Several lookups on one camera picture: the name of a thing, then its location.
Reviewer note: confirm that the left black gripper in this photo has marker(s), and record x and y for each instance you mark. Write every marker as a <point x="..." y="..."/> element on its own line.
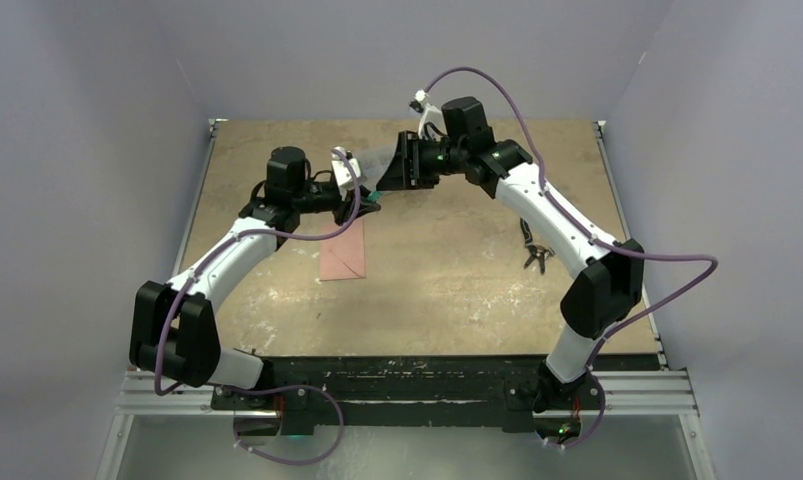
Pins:
<point x="347" y="208"/>

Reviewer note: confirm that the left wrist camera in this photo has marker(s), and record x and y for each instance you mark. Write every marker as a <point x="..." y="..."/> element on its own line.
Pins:
<point x="346" y="170"/>

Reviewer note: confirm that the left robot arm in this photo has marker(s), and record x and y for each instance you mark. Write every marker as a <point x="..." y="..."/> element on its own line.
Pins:
<point x="174" y="332"/>

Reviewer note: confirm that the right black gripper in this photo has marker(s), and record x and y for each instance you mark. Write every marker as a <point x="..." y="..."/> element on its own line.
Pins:
<point x="404" y="174"/>

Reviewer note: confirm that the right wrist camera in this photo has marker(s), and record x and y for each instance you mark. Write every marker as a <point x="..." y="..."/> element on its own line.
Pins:
<point x="427" y="112"/>

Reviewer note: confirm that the black pliers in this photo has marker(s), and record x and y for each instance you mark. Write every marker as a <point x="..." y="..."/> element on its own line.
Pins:
<point x="537" y="254"/>

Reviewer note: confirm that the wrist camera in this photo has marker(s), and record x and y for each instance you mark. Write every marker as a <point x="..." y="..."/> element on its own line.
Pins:
<point x="427" y="112"/>
<point x="346" y="170"/>

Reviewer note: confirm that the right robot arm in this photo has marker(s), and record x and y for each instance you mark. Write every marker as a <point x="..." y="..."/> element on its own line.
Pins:
<point x="606" y="275"/>

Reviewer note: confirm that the black base frame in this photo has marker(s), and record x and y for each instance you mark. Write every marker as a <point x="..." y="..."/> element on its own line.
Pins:
<point x="496" y="391"/>

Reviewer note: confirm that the pink envelope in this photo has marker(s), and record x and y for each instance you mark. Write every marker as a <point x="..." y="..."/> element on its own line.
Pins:
<point x="343" y="257"/>

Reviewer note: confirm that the clear plastic screw box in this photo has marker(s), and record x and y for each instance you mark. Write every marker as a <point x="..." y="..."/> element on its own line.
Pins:
<point x="374" y="163"/>

